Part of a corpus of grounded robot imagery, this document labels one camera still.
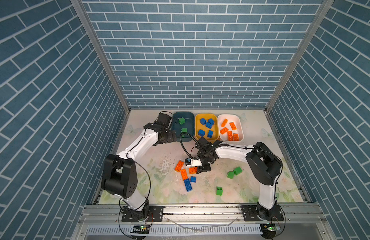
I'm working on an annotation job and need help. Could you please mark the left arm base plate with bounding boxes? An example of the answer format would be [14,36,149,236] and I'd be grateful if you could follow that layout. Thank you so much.
[121,206,164,223]

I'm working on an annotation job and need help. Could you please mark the yellow plastic bin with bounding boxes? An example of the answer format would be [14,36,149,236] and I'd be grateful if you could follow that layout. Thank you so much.
[195,113,220,142]

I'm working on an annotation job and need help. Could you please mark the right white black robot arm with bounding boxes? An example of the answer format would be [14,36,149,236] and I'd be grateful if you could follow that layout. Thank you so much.
[183,137,283,221]

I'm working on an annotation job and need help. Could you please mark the dark teal plastic bin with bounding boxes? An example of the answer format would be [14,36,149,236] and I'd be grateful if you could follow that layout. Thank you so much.
[171,111,195,142]

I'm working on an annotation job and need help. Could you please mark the white plastic bin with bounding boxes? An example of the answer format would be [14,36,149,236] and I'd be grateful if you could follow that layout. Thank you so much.
[217,114,244,143]

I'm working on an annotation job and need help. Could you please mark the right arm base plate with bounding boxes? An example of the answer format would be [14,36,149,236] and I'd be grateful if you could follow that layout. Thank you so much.
[240,203,285,222]

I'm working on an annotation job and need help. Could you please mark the aluminium front rail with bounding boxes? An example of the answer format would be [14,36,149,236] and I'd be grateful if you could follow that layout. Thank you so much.
[78,203,326,225]

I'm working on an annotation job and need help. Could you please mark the orange L-shaped lego brick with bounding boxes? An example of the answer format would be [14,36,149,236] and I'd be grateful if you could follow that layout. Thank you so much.
[180,167,198,180]

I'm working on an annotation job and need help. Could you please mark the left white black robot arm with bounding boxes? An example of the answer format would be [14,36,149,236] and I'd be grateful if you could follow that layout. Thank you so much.
[101,112,177,222]

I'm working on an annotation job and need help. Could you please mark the long blue lego brick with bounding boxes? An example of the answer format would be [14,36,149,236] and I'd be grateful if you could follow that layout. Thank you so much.
[184,179,193,192]

